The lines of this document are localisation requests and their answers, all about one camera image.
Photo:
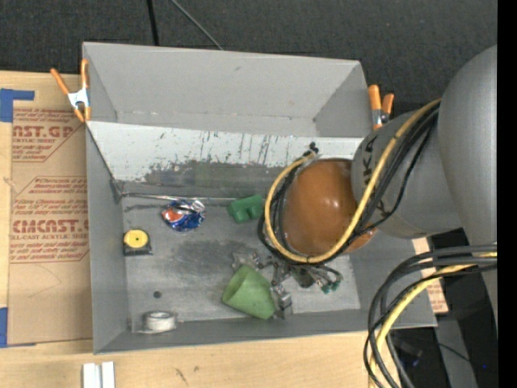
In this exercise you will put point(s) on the crushed blue and red can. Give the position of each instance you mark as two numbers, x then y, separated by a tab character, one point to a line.
183	216

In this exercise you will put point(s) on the yellow and black tape measure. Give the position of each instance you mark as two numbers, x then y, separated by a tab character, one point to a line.
136	240

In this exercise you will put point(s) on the brown cardboard board red print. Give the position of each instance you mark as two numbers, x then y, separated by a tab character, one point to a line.
48	281

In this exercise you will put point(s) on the grey metal bin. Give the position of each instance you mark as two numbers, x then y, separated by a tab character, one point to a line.
194	273

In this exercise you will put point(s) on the light green plastic cup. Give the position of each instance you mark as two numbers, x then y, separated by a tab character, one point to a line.
248	293

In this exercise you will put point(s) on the dark green plastic block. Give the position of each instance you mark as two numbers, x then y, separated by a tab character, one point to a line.
242	210

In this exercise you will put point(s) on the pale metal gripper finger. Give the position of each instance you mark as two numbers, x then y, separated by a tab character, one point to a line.
284	300
246	259

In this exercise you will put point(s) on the white tape roll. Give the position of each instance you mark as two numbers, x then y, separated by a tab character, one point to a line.
158	321

